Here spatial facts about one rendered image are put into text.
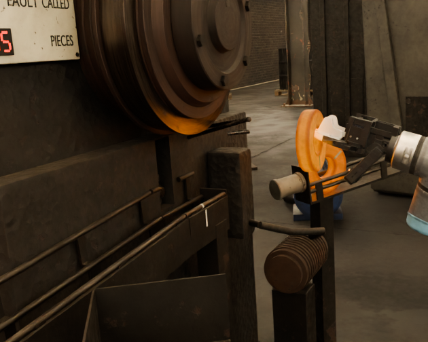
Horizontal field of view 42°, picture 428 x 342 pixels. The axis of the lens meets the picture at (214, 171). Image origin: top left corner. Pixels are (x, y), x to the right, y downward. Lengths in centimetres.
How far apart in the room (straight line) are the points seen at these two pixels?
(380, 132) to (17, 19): 81
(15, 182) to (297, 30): 931
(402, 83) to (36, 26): 306
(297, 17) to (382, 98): 634
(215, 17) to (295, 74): 903
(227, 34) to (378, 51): 278
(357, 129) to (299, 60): 880
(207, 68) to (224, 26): 11
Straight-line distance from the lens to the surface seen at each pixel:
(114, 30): 107
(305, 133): 133
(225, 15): 119
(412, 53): 382
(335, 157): 167
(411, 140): 132
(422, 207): 135
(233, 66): 124
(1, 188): 95
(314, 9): 545
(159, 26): 108
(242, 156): 145
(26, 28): 105
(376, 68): 393
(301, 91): 1015
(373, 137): 135
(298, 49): 1012
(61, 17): 112
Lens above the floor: 106
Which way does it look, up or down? 12 degrees down
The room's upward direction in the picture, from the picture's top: 4 degrees counter-clockwise
